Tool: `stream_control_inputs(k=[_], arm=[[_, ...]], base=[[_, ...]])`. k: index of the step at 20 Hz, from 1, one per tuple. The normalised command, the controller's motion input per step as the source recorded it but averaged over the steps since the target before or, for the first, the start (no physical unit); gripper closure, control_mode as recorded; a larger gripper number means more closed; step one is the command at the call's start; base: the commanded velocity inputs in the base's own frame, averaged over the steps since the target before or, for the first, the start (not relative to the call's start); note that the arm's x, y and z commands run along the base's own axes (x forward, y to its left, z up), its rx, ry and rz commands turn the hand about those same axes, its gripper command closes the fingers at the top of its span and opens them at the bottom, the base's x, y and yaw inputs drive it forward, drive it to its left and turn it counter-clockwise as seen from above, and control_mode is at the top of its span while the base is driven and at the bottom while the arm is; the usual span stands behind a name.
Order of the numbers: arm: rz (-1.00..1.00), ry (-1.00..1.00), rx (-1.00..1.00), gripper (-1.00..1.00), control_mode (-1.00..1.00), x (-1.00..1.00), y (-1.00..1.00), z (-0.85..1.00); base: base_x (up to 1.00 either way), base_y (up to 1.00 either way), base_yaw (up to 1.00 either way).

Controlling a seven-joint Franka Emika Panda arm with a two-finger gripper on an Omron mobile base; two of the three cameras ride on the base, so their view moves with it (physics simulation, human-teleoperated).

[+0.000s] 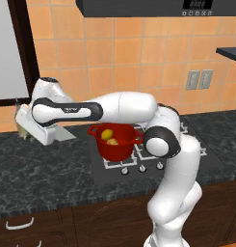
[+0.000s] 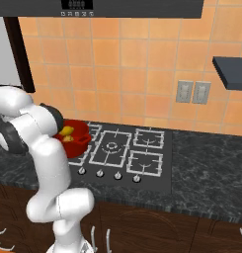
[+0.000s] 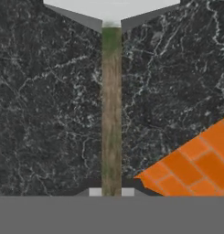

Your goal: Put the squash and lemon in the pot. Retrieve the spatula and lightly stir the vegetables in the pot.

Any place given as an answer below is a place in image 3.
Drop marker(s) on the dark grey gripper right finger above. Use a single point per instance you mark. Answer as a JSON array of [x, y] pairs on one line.
[[128, 191]]

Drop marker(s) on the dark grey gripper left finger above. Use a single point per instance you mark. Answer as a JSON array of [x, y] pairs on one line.
[[95, 191]]

